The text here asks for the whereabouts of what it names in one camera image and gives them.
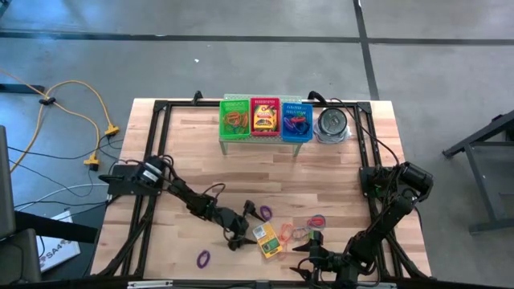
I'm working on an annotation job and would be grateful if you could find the green plastic basket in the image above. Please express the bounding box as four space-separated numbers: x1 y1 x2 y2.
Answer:
218 99 251 140

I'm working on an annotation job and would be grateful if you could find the yellow green crayon box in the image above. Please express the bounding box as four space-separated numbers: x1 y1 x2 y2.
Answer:
252 104 279 132

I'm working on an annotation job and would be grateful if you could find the white floor cable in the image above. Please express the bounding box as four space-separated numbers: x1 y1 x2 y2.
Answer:
14 182 110 212

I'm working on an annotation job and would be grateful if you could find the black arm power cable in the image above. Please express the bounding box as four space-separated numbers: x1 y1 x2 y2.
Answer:
328 97 402 168

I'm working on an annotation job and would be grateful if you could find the yellow extension cord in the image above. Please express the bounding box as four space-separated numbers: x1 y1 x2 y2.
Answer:
0 67 121 173

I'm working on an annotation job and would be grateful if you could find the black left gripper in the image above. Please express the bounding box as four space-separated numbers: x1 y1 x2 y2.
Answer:
218 199 267 250

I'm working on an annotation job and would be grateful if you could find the white cardboard box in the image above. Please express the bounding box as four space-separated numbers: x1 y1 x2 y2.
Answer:
35 210 81 273

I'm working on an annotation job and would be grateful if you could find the black beam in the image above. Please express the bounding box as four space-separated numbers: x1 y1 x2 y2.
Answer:
14 210 100 244

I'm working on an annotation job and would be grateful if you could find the black floor bar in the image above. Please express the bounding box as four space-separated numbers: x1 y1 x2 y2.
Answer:
0 83 45 95

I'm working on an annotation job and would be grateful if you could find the pale green metal shelf riser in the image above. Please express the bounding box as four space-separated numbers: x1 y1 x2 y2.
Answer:
218 93 304 157

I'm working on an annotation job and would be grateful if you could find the dark grey cabinet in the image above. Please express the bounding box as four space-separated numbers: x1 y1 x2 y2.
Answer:
0 124 43 284

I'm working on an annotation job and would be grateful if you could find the red plastic basket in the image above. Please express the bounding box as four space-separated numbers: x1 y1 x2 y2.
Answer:
249 97 282 138

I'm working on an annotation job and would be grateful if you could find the blue plastic basket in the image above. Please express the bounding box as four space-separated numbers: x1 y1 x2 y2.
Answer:
280 102 314 144

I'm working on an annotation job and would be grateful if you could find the black metal table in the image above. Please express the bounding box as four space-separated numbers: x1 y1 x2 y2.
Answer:
443 108 514 234

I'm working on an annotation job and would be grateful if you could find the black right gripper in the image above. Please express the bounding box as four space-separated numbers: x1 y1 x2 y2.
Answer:
289 231 354 289

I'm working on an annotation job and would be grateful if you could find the crayon box showing barcode side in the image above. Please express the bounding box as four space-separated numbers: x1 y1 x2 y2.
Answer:
251 222 284 259

